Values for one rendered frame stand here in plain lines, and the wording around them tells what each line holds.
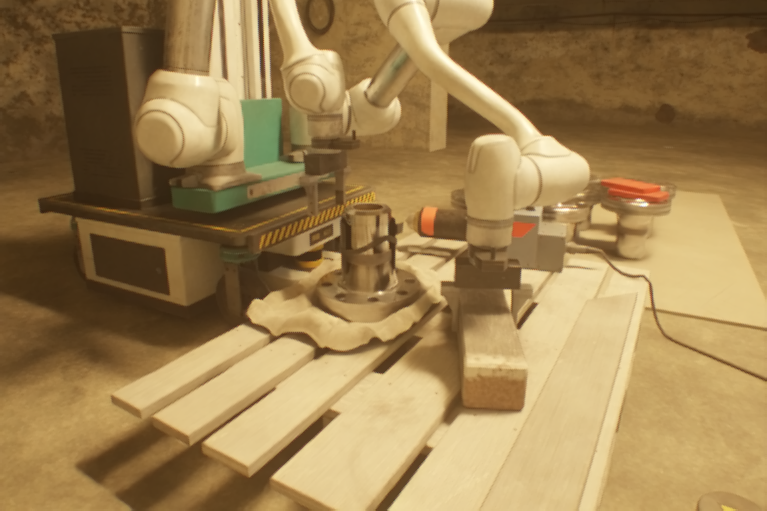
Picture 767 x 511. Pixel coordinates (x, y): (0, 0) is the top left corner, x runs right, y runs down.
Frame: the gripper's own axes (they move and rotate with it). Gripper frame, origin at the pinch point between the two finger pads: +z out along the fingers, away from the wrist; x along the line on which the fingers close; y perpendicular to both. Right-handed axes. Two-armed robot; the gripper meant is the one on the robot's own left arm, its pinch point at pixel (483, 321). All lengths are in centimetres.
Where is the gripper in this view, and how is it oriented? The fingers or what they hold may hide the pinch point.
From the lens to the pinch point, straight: 110.7
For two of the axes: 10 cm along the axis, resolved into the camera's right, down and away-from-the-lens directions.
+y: 1.0, -2.6, 9.6
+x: -10.0, -0.3, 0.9
